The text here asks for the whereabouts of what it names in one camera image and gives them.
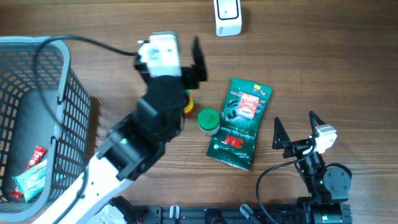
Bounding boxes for red Nescafe sachet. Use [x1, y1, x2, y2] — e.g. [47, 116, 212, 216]
[11, 145, 47, 199]

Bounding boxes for grey plastic shopping basket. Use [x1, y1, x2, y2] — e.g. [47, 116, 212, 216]
[1, 36, 91, 222]

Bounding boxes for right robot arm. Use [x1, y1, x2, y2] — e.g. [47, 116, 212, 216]
[272, 111, 352, 223]

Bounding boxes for left black camera cable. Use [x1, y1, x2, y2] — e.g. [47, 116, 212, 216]
[32, 34, 141, 224]

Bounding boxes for green lid jar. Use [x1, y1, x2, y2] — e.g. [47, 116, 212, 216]
[197, 108, 220, 136]

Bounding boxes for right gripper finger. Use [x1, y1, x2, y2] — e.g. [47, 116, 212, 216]
[272, 117, 291, 149]
[308, 111, 325, 137]

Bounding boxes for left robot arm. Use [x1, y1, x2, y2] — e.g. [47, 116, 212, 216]
[33, 32, 207, 223]

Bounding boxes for green 3M gloves package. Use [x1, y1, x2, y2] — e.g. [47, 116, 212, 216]
[206, 78, 273, 170]

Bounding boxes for right black camera cable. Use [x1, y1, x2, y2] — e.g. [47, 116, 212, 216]
[256, 144, 315, 224]

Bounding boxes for white barcode scanner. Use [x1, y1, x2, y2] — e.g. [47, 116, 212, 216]
[213, 0, 243, 37]

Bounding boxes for yellow red sauce bottle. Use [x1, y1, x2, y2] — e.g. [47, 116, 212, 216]
[183, 90, 194, 116]

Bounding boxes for teal wet wipes packet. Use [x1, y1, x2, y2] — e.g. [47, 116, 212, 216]
[13, 159, 47, 202]

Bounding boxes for black camera cable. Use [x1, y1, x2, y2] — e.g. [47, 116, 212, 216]
[256, 144, 315, 224]
[32, 34, 141, 224]

